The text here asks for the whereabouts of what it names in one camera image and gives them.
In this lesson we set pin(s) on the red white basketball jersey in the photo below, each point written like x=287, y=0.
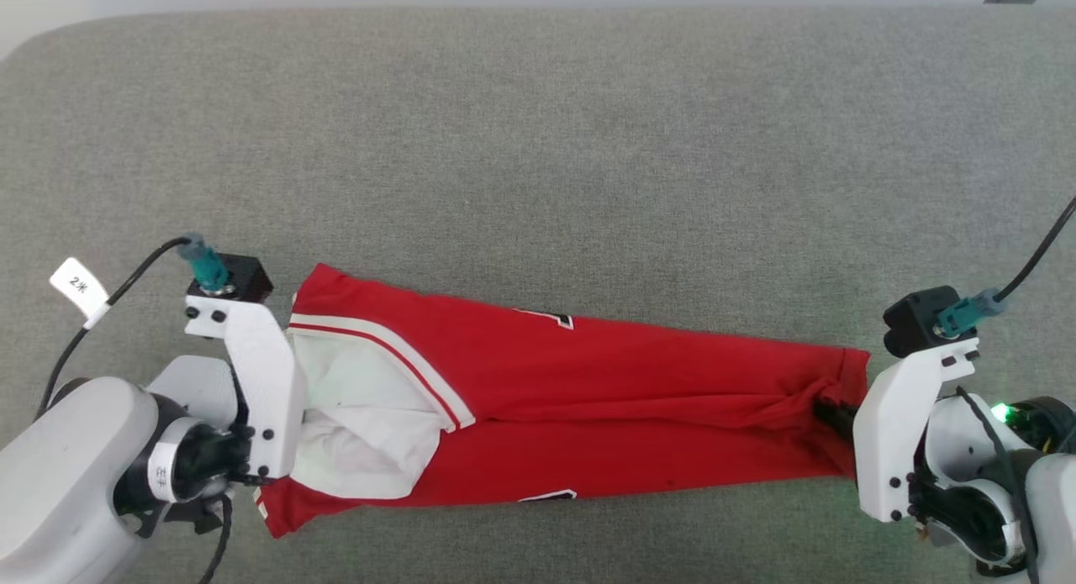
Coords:
x=588, y=382

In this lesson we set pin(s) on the grey fabric sofa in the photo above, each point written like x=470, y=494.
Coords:
x=538, y=147

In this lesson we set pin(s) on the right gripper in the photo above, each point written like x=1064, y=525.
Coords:
x=967, y=500

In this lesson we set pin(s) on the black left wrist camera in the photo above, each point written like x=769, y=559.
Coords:
x=248, y=277

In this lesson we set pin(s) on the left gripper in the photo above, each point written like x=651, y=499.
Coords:
x=197, y=458

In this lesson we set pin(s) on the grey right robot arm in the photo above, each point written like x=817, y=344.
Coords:
x=1055, y=517

